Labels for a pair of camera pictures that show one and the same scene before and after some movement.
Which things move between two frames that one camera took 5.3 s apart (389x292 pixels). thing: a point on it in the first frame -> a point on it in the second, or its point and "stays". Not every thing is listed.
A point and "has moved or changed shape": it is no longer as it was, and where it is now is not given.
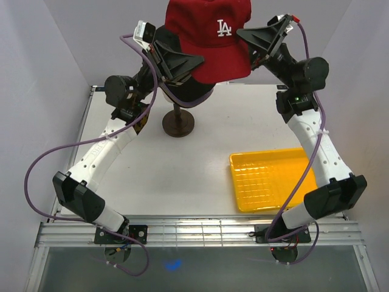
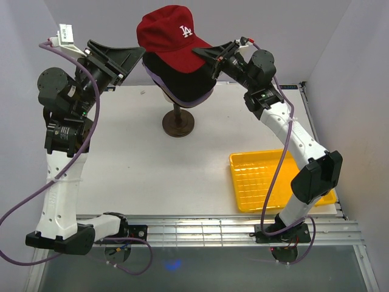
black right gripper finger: [268, 38] -> [216, 53]
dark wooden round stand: [179, 123] stays
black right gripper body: [280, 62] -> [232, 66]
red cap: [208, 28] has moved or changed shape
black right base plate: [262, 230] stays
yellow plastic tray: [265, 180] stays
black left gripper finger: [179, 79] -> [123, 62]
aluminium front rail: [206, 230] stays
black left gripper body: [148, 73] -> [98, 69]
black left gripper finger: [175, 63] -> [121, 59]
